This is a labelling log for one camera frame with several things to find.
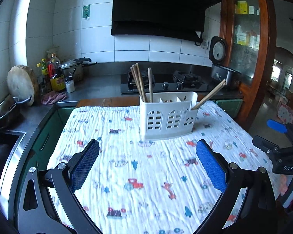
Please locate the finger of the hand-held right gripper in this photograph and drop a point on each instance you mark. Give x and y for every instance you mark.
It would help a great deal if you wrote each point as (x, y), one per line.
(266, 145)
(277, 125)

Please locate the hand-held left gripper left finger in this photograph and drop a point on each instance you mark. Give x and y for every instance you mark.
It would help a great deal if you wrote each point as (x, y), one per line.
(85, 168)

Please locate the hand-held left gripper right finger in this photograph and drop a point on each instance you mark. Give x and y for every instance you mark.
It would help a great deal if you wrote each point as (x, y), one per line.
(211, 168)

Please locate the white plastic utensil holder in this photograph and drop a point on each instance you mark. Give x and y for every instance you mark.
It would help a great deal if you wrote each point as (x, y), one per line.
(161, 130)

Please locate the pink play mat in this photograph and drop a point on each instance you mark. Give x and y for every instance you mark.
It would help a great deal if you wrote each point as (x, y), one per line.
(288, 114)

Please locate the white printed cloth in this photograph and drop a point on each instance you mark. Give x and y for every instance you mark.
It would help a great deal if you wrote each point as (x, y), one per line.
(136, 165)

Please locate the wooden glass-door cabinet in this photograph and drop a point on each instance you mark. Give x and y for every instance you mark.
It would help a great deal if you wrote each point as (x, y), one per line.
(263, 53)

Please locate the pink rag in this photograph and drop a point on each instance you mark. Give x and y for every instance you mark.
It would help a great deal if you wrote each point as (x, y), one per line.
(52, 98)

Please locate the steel kitchen counter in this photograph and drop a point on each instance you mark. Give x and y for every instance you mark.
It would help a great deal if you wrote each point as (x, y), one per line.
(97, 87)

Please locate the steel sink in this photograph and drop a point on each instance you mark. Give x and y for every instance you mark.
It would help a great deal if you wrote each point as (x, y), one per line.
(5, 151)

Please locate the small white jar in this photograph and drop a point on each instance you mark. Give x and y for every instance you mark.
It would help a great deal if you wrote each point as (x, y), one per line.
(69, 85)

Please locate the black gas stove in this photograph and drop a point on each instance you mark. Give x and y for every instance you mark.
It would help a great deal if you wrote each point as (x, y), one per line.
(166, 85)

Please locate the black rice cooker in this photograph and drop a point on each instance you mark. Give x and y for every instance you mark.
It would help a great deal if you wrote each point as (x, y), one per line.
(218, 51)

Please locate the large cooking oil bottle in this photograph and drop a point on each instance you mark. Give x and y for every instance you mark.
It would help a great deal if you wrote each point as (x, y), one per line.
(56, 78)

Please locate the steel pressure cooker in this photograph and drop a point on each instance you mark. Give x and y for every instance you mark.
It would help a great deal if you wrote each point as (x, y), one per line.
(73, 69)

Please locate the green yellow-capped bottle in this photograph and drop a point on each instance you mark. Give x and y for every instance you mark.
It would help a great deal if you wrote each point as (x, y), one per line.
(44, 70)

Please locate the round wooden cutting board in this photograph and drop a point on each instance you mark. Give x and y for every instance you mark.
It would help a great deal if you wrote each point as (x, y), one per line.
(20, 82)

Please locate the yellow box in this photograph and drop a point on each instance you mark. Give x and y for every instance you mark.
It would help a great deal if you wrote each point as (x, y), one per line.
(241, 7)

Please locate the black range hood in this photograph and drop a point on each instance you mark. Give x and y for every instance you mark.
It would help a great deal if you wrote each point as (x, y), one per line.
(156, 7)

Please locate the wall socket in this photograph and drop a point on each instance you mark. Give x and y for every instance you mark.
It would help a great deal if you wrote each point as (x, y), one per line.
(205, 44)

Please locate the green wall hook sticker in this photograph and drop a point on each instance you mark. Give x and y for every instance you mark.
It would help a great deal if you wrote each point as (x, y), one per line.
(86, 11)

